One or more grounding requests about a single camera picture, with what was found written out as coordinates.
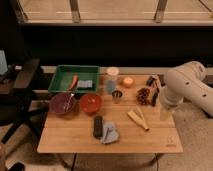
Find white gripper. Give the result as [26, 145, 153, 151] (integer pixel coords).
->
[160, 97, 175, 121]

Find grey blue cloth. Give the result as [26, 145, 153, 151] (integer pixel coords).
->
[100, 121, 119, 144]

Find black rectangular eraser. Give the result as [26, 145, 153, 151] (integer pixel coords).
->
[93, 116, 103, 138]

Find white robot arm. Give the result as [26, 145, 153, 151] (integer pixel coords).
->
[159, 61, 213, 121]

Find red bowl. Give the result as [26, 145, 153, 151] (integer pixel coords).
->
[79, 93, 102, 115]

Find metal spoon in bowl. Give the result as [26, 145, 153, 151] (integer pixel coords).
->
[64, 93, 74, 112]

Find purple bowl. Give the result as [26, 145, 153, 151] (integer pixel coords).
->
[49, 93, 77, 115]

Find yellow wooden tongs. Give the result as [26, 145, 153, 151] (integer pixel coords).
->
[127, 107, 149, 131]

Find small metal cup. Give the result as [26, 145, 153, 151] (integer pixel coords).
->
[112, 90, 123, 104]

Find clear jar with lid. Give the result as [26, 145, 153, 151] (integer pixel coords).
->
[105, 67, 119, 94]

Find small grey sponge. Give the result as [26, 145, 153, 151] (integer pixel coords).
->
[77, 80, 93, 89]

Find green plastic tray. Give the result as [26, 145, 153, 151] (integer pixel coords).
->
[48, 65, 100, 94]

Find black office chair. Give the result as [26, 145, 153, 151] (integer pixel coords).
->
[0, 58, 48, 144]

